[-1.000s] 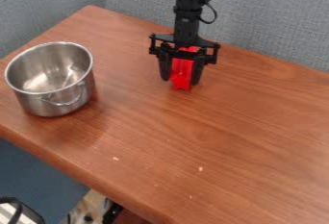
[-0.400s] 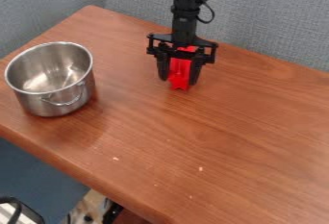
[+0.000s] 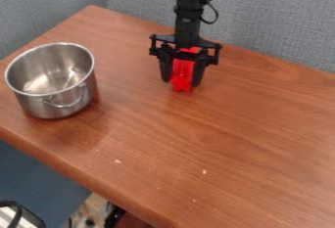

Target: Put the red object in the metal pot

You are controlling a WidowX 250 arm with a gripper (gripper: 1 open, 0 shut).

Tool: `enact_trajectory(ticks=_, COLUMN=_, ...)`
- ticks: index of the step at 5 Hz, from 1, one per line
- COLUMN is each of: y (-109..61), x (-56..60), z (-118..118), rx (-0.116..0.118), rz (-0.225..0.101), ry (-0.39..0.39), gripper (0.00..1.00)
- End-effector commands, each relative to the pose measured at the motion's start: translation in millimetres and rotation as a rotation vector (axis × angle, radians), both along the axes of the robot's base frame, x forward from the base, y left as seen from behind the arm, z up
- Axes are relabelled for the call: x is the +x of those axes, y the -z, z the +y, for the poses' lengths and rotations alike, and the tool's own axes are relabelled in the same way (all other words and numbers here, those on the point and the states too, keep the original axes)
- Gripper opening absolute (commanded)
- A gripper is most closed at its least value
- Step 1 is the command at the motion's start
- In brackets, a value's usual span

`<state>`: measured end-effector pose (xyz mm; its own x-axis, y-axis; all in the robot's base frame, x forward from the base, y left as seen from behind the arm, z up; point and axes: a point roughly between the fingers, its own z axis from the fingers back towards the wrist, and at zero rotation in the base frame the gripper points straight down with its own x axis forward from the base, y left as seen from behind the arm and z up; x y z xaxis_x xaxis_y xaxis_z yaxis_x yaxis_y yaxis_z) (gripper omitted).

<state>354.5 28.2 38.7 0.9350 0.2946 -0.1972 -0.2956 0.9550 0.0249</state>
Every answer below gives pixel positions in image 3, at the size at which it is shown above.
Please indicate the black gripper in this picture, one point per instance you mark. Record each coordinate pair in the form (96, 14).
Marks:
(184, 45)

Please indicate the red star-shaped block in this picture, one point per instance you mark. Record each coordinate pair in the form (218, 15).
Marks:
(182, 75)

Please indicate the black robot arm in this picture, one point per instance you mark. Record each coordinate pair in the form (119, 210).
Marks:
(210, 12)

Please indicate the stainless steel pot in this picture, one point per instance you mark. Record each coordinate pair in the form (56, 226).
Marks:
(52, 79)

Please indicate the white striped object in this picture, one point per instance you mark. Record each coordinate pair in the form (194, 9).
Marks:
(7, 216)

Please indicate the clutter under table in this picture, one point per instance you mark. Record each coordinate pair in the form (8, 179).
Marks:
(92, 212)

